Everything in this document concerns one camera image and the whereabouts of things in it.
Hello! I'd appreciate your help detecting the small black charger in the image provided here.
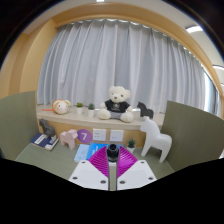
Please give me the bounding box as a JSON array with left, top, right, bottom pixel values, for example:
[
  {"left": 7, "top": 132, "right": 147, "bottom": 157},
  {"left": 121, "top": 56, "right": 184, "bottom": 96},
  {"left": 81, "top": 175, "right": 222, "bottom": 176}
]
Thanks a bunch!
[{"left": 106, "top": 143, "right": 120, "bottom": 163}]

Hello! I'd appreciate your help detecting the dark navy book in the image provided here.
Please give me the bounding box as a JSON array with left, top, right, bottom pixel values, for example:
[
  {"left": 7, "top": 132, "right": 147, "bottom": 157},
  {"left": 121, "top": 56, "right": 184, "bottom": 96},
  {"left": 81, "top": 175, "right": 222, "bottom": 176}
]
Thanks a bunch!
[{"left": 30, "top": 132, "right": 60, "bottom": 152}]

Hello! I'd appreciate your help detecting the green desk divider panel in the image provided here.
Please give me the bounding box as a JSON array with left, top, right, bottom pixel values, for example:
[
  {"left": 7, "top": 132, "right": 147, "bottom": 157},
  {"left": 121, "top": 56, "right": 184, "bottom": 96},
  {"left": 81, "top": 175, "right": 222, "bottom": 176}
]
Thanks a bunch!
[
  {"left": 160, "top": 100, "right": 224, "bottom": 173},
  {"left": 0, "top": 90, "right": 38, "bottom": 161}
]

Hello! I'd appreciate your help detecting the cream and orange plush toy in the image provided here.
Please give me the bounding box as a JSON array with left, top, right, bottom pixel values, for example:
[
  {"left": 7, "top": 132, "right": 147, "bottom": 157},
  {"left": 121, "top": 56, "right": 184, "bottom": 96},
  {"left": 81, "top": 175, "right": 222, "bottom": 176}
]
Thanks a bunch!
[{"left": 51, "top": 99, "right": 72, "bottom": 115}]

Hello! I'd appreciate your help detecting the white wall socket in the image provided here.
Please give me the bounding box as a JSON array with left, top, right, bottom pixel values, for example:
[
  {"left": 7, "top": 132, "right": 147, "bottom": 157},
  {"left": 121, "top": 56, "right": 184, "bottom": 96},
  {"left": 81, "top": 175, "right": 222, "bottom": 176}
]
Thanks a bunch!
[
  {"left": 109, "top": 129, "right": 125, "bottom": 143},
  {"left": 92, "top": 128, "right": 107, "bottom": 142}
]

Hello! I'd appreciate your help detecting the purple round number sign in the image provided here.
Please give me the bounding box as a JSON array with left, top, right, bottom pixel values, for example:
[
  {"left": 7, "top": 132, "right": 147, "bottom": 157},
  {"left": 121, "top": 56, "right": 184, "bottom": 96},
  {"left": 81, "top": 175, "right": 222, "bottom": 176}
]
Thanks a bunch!
[{"left": 76, "top": 128, "right": 94, "bottom": 145}]

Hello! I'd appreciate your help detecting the grey white curtain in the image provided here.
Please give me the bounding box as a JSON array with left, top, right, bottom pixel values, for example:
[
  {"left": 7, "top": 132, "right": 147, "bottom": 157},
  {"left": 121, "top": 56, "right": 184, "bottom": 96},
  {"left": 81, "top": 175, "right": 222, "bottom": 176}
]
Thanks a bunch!
[{"left": 36, "top": 18, "right": 214, "bottom": 115}]

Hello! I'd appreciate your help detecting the cream teddy bear black shirt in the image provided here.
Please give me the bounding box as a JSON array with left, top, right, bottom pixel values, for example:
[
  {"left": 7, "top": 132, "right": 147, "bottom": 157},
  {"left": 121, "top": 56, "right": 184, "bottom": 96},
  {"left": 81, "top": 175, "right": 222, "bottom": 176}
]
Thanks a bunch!
[{"left": 97, "top": 85, "right": 134, "bottom": 123}]

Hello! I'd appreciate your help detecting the ceiling light strip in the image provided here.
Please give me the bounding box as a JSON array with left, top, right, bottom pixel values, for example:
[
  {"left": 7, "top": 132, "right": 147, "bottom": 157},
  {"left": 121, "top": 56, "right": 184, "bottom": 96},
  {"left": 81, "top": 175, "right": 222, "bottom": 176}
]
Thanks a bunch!
[{"left": 185, "top": 25, "right": 204, "bottom": 34}]

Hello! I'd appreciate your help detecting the large white horse figure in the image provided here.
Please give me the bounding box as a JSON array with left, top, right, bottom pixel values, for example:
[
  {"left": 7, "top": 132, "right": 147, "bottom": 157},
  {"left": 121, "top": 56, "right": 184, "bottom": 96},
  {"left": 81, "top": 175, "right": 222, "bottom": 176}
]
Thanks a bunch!
[{"left": 139, "top": 116, "right": 173, "bottom": 164}]

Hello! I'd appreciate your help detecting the bright blue book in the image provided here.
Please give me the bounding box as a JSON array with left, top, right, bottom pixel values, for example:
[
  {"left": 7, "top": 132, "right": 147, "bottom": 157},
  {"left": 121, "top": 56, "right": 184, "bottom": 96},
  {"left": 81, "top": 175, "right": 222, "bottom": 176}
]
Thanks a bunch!
[{"left": 86, "top": 143, "right": 125, "bottom": 161}]

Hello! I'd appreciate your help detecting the pink horse figure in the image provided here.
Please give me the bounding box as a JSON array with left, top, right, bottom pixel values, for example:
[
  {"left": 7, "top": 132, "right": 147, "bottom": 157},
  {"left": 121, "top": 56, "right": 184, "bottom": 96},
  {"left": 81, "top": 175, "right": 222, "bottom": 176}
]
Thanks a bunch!
[{"left": 59, "top": 129, "right": 79, "bottom": 150}]

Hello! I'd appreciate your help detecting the small black horse figure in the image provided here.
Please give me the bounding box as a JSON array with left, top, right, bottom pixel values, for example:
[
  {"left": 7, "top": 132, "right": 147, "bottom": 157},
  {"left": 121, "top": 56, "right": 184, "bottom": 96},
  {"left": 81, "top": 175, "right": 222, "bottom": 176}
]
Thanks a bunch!
[{"left": 136, "top": 101, "right": 155, "bottom": 120}]

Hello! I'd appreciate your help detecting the small potted plant white pot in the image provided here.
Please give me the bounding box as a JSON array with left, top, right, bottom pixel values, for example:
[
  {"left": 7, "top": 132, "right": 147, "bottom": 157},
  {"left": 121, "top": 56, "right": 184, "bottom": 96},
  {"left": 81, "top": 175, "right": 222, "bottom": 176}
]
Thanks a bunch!
[
  {"left": 126, "top": 138, "right": 137, "bottom": 154},
  {"left": 75, "top": 102, "right": 84, "bottom": 115},
  {"left": 87, "top": 103, "right": 96, "bottom": 118}
]

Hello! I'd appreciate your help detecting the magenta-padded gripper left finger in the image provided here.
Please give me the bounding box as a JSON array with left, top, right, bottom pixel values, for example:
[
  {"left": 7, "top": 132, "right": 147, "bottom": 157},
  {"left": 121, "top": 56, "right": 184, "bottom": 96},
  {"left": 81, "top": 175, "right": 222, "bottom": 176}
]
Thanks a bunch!
[{"left": 68, "top": 145, "right": 110, "bottom": 192}]

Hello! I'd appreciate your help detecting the dark grey horse figure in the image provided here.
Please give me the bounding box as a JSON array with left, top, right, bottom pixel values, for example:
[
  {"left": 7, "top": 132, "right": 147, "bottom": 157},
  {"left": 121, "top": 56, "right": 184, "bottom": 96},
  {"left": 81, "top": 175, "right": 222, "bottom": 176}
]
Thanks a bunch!
[{"left": 38, "top": 118, "right": 57, "bottom": 138}]

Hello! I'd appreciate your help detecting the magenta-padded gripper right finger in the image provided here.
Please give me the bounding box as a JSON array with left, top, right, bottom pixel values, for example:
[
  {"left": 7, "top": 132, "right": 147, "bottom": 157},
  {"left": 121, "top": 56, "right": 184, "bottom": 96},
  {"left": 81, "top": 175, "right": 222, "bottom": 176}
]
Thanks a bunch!
[{"left": 116, "top": 145, "right": 158, "bottom": 191}]

